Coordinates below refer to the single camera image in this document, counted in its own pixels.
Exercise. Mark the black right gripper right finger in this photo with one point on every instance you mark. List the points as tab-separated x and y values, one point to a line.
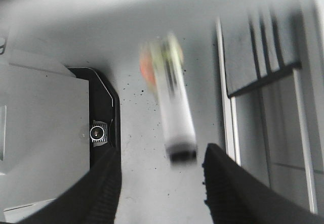
235	196

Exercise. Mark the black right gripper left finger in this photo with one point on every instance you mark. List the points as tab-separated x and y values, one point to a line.
93	199

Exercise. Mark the white whiteboard marker pen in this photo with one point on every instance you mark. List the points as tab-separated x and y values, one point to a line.
161	65

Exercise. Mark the black and grey robot base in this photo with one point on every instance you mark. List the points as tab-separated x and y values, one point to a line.
56	122

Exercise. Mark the white whiteboard with aluminium frame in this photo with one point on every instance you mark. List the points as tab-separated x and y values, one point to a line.
107	35

